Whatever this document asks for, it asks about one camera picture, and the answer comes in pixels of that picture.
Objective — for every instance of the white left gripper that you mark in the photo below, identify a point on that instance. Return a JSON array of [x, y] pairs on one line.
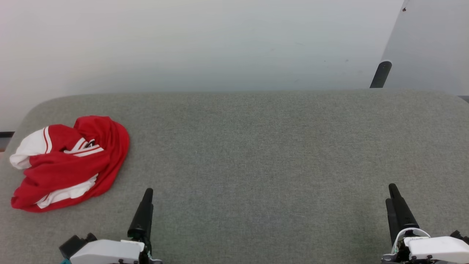
[[106, 252]]

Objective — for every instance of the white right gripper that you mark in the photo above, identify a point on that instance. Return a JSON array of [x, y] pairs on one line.
[[436, 250]]

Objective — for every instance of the red white basketball jersey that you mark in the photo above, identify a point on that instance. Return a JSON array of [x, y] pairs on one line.
[[69, 168]]

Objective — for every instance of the black pole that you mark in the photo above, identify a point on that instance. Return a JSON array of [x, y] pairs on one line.
[[380, 75]]

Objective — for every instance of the light grey partition panel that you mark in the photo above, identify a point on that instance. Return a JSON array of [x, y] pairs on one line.
[[432, 44]]

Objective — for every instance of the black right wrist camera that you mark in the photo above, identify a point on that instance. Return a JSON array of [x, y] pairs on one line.
[[461, 236]]

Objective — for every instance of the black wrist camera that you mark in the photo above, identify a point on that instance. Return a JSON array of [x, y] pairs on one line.
[[73, 245], [461, 236]]

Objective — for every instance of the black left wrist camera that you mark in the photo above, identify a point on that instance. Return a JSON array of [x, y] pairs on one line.
[[73, 245]]

